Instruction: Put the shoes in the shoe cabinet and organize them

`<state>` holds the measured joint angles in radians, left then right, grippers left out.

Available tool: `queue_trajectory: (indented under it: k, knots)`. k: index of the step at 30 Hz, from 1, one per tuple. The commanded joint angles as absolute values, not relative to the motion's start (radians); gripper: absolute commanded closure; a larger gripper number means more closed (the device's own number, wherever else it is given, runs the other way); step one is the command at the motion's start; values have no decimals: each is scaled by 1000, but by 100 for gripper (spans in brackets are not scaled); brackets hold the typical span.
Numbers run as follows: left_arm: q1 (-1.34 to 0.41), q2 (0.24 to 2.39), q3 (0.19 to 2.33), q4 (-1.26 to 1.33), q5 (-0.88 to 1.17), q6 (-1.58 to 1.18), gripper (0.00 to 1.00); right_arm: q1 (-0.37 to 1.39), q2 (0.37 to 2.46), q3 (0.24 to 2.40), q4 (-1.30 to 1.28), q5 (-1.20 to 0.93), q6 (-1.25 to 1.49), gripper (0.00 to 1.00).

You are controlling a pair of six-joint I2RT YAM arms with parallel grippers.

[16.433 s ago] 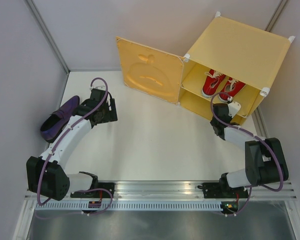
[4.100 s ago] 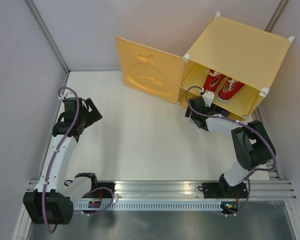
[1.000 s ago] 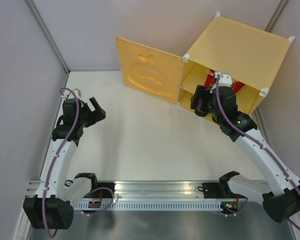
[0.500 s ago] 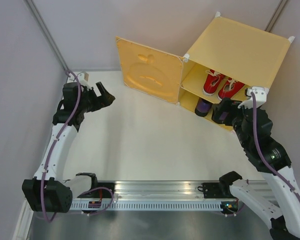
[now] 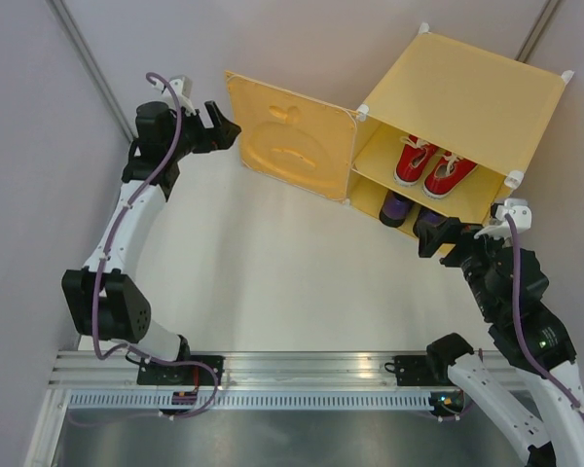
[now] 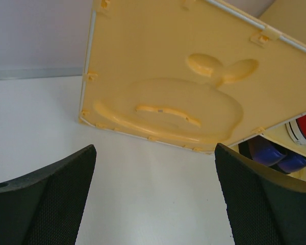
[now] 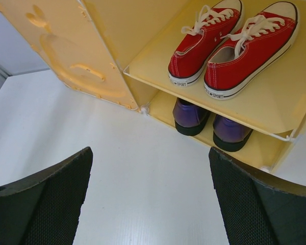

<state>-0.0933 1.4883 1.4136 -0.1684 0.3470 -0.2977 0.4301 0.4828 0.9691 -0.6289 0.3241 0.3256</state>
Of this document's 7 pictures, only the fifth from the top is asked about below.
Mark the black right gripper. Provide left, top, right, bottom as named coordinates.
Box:
left=416, top=214, right=512, bottom=316

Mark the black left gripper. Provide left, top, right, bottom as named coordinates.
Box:
left=165, top=102, right=240, bottom=161

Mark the purple loafer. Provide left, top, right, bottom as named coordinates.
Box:
left=379, top=191, right=415, bottom=228
left=413, top=206, right=447, bottom=238

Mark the yellow cabinet door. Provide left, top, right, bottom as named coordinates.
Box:
left=226, top=71, right=357, bottom=201

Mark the red sneaker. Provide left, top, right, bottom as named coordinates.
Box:
left=422, top=151, right=478, bottom=199
left=393, top=135, right=439, bottom=187

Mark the red sneaker front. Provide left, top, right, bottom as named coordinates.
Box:
left=393, top=135, right=439, bottom=187

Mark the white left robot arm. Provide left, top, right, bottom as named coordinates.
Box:
left=61, top=101, right=241, bottom=387

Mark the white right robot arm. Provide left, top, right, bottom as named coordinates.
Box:
left=417, top=215, right=584, bottom=466

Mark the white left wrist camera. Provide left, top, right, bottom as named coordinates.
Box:
left=162, top=75, right=196, bottom=116

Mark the aluminium mounting rail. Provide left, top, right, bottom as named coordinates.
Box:
left=48, top=350, right=522, bottom=390

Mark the white slotted cable duct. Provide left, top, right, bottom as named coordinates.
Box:
left=68, top=389, right=432, bottom=412

